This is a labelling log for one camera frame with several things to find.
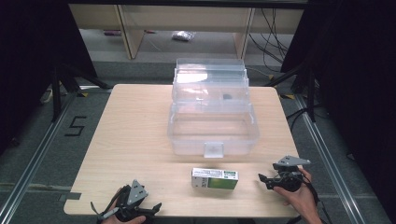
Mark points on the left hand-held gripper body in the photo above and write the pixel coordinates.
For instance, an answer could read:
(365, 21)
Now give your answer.
(137, 193)

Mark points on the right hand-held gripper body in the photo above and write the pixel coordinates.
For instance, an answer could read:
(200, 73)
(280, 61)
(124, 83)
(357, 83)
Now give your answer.
(289, 177)

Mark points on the green and white carton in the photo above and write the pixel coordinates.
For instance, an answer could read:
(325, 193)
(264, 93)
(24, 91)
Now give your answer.
(219, 182)

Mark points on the clear plastic storage box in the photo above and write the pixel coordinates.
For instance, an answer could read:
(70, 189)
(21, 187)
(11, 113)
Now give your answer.
(214, 124)

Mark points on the person's right hand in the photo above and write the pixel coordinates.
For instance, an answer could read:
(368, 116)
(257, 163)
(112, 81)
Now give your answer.
(300, 199)

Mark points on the person's left hand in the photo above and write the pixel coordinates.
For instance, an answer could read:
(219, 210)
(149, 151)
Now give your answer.
(109, 219)

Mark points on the black metal stand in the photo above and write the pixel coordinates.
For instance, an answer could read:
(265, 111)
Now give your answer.
(56, 93)
(310, 93)

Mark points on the black curtain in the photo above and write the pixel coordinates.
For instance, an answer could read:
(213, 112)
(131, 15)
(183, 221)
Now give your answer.
(358, 77)
(28, 62)

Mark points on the crumpled clear plastic bag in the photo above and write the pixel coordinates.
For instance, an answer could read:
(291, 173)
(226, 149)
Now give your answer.
(183, 35)

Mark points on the wooden shelf unit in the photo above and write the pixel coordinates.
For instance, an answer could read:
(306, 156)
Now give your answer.
(186, 18)

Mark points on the aluminium floor rail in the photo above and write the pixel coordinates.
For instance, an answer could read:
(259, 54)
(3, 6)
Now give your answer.
(34, 158)
(330, 158)

